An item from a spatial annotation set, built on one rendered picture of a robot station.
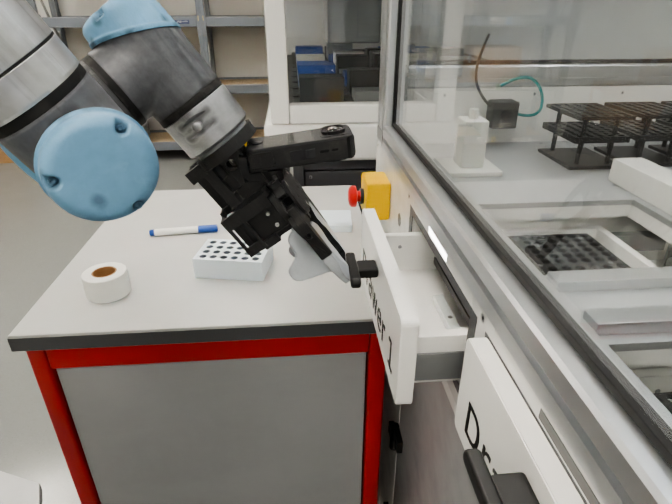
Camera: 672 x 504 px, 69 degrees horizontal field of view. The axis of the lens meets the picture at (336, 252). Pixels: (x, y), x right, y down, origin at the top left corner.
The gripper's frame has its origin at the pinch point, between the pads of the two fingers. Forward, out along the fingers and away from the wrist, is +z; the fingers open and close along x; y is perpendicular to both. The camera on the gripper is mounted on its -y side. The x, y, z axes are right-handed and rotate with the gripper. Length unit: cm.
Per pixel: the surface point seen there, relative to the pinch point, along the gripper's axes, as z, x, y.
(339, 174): 17, -83, 4
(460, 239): 0.8, 8.2, -12.8
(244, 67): -8, -415, 53
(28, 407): 20, -77, 132
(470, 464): 3.8, 29.3, -4.5
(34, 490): -6.0, 16.7, 35.9
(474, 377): 6.3, 20.0, -7.1
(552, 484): 4.6, 32.6, -8.7
